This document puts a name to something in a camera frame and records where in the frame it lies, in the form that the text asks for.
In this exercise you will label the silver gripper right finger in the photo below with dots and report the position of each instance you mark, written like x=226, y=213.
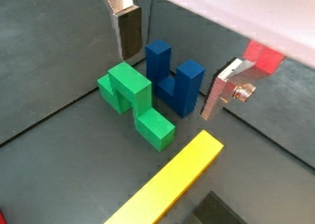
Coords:
x=233, y=84

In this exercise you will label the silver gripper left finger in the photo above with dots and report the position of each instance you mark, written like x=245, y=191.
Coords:
x=126, y=17

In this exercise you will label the dark blue U-shaped block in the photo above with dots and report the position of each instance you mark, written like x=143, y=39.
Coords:
x=178, y=90

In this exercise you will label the red puzzle board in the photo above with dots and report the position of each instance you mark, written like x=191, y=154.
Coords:
x=266, y=58

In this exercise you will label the green zigzag block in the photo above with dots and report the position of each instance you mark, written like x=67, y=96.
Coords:
x=126, y=89

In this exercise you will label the black block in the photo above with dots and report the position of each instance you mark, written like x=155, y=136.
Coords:
x=213, y=211

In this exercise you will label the yellow long block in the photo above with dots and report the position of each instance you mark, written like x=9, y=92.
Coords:
x=162, y=191

